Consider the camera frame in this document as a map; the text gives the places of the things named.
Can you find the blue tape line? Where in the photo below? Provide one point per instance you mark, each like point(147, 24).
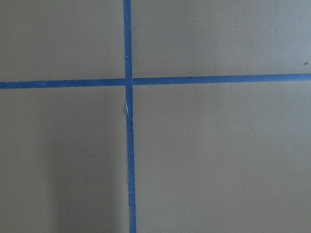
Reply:
point(218, 79)
point(128, 36)

